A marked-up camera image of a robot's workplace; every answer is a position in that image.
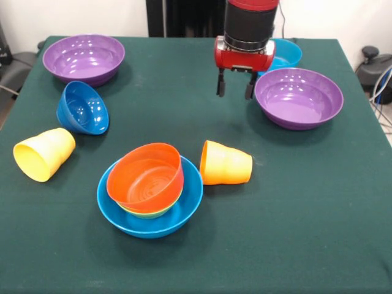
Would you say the green plastic bowl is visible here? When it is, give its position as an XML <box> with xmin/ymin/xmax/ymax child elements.
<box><xmin>116</xmin><ymin>186</ymin><xmax>184</xmax><ymax>220</ymax></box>

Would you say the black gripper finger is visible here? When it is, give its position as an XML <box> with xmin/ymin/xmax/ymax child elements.
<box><xmin>216</xmin><ymin>67</ymin><xmax>227</xmax><ymax>97</ymax></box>
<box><xmin>244</xmin><ymin>72</ymin><xmax>258</xmax><ymax>100</ymax></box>

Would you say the dark blue plastic bowl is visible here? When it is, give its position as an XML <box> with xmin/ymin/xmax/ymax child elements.
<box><xmin>56</xmin><ymin>80</ymin><xmax>110</xmax><ymax>136</ymax></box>

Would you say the orange-red plastic bowl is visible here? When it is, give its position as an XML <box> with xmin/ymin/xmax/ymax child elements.
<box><xmin>106</xmin><ymin>142</ymin><xmax>185</xmax><ymax>214</ymax></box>

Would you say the yellow plastic cup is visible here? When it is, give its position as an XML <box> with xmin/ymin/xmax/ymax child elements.
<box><xmin>13</xmin><ymin>127</ymin><xmax>77</xmax><ymax>183</ymax></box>

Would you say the small light blue bowl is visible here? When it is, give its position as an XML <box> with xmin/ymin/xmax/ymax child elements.
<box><xmin>258</xmin><ymin>37</ymin><xmax>303</xmax><ymax>77</ymax></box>

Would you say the purple plastic bowl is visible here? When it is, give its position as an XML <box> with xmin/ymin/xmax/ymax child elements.
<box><xmin>42</xmin><ymin>34</ymin><xmax>126</xmax><ymax>88</ymax></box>
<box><xmin>254</xmin><ymin>67</ymin><xmax>345</xmax><ymax>132</ymax></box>

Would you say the dark green tablecloth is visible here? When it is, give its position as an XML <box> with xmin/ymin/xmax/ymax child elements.
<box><xmin>0</xmin><ymin>36</ymin><xmax>392</xmax><ymax>294</ymax></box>

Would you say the black office chair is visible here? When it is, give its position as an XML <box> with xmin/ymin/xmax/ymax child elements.
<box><xmin>0</xmin><ymin>21</ymin><xmax>45</xmax><ymax>92</ymax></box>

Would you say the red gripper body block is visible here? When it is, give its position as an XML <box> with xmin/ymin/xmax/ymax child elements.
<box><xmin>214</xmin><ymin>35</ymin><xmax>276</xmax><ymax>74</ymax></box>

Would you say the large light blue bowl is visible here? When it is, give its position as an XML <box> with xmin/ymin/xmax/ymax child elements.
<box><xmin>97</xmin><ymin>154</ymin><xmax>204</xmax><ymax>239</ymax></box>

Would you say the tangle of floor cables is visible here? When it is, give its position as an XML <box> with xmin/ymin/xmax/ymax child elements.
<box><xmin>369</xmin><ymin>66</ymin><xmax>392</xmax><ymax>129</ymax></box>

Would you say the orange plastic cup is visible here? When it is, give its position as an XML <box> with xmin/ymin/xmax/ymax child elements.
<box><xmin>199</xmin><ymin>140</ymin><xmax>254</xmax><ymax>186</ymax></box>

